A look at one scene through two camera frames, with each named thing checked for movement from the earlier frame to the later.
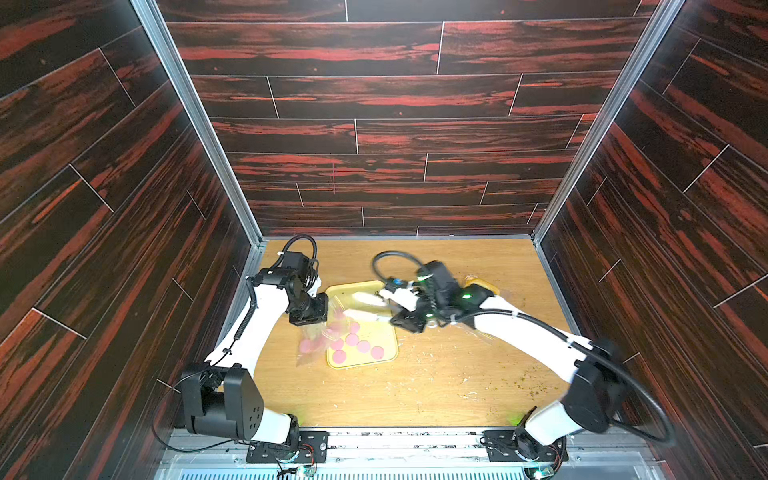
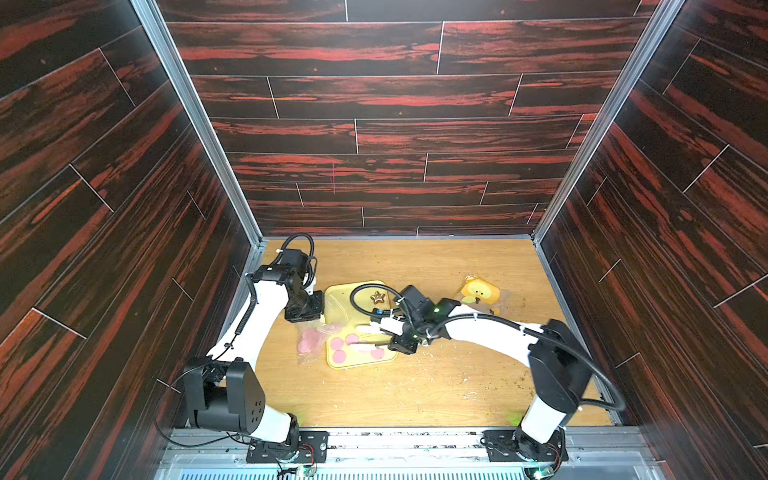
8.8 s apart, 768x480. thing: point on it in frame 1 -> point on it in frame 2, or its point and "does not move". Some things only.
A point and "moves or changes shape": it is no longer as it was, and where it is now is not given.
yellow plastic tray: x=359 y=330 does not move
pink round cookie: x=339 y=356 does not move
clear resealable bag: x=316 y=337 moves or changes shape
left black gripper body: x=308 y=309 does not move
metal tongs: x=371 y=304 -> x=369 y=346
